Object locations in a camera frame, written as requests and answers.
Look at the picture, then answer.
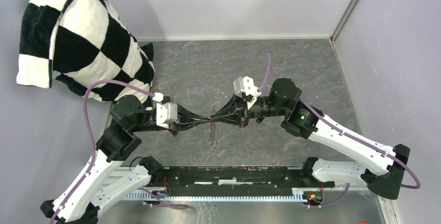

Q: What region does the purple cable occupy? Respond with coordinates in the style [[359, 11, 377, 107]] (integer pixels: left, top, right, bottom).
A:
[[257, 54, 422, 208], [48, 79, 190, 224]]

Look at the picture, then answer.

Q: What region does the aluminium frame rail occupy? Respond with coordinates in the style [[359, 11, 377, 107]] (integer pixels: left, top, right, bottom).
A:
[[67, 166, 402, 224]]

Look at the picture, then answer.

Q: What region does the corner aluminium profile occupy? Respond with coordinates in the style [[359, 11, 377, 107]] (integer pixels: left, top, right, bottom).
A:
[[329, 0, 360, 46]]

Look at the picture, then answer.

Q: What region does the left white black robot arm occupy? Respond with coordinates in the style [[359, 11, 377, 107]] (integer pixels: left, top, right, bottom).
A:
[[40, 95, 210, 223]]

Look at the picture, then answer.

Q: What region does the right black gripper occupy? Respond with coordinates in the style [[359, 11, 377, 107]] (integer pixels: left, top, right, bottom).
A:
[[210, 92, 288, 128]]

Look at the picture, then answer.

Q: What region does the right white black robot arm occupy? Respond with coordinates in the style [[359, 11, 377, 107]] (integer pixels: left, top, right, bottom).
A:
[[209, 77, 410, 200]]

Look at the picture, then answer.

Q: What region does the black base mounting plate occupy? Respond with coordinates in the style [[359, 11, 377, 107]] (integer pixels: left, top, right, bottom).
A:
[[159, 166, 335, 197]]

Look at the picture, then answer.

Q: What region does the white slotted cable duct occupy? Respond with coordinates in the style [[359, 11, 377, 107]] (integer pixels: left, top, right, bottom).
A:
[[123, 190, 307, 203]]

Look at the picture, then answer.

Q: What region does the black and white checkered cloth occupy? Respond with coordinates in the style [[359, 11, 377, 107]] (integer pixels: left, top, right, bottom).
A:
[[16, 0, 154, 103]]

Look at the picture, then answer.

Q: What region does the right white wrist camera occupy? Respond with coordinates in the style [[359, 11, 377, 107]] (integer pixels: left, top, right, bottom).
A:
[[233, 76, 262, 110]]

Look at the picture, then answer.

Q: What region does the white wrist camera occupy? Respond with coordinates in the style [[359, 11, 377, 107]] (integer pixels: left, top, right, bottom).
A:
[[152, 93, 178, 129], [233, 76, 262, 110]]

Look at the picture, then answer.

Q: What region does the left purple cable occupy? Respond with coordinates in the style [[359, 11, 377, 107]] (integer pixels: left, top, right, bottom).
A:
[[48, 79, 190, 224]]

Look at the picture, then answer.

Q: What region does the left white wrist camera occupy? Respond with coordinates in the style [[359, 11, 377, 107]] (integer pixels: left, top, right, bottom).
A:
[[152, 93, 178, 129]]

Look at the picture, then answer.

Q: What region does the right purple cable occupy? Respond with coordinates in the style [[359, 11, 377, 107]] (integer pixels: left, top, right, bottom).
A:
[[257, 54, 422, 208]]

